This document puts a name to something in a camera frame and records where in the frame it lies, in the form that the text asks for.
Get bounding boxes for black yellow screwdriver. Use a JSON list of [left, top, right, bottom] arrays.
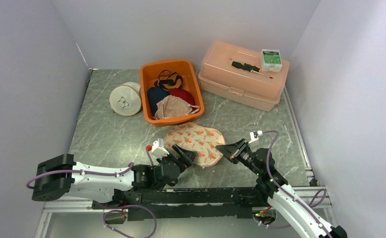
[[230, 58, 273, 79]]

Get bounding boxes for floral mesh laundry bag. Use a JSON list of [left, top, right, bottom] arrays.
[[164, 122, 225, 167]]

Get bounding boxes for white green small box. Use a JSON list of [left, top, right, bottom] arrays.
[[260, 49, 282, 72]]

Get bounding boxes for black orange bra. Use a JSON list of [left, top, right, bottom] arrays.
[[154, 69, 183, 92]]

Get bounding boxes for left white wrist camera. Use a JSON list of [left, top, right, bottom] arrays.
[[146, 138, 169, 159]]

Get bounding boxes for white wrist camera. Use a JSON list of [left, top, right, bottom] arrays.
[[146, 138, 169, 159], [249, 130, 263, 146]]

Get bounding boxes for orange plastic bin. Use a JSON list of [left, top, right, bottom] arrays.
[[139, 59, 205, 127]]

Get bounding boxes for red bra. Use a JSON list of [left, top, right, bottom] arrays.
[[169, 88, 196, 106]]

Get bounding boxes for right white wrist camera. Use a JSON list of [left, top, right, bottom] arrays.
[[249, 130, 263, 146]]

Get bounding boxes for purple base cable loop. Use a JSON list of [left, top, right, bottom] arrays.
[[103, 205, 157, 238]]

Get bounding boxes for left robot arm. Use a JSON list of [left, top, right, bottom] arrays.
[[26, 145, 198, 208]]

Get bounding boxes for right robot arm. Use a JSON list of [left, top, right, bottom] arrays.
[[216, 139, 347, 238]]

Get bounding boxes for navy blue bra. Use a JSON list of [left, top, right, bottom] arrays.
[[147, 87, 169, 115]]

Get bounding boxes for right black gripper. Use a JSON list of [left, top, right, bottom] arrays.
[[216, 138, 262, 176]]

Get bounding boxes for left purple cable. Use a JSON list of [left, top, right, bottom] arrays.
[[26, 162, 135, 190]]

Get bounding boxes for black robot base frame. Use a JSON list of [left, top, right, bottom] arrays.
[[92, 187, 269, 221]]

